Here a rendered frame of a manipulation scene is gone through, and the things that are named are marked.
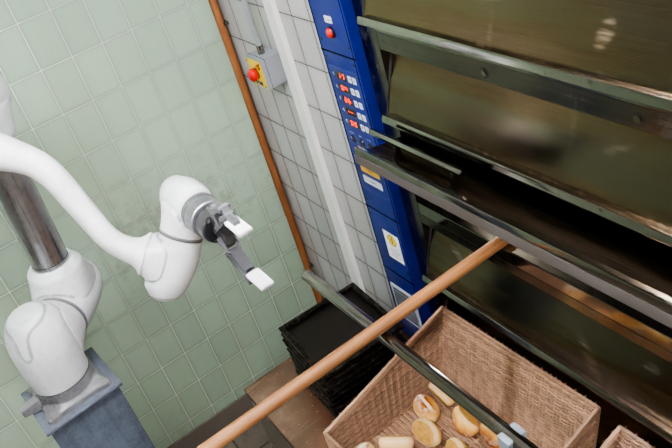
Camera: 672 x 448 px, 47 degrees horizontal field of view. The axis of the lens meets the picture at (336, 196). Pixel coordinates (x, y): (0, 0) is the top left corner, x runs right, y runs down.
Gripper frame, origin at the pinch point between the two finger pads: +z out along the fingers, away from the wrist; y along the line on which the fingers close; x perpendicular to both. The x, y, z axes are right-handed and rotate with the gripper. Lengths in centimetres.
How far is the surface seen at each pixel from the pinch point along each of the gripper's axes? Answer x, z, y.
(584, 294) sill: -55, 31, 31
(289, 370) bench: -15, -62, 90
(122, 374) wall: 29, -115, 96
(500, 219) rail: -41.1, 25.1, 4.7
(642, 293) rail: -41, 57, 5
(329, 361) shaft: -4.6, 7.1, 27.8
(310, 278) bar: -18.1, -23.2, 30.8
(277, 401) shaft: 9.1, 7.5, 28.3
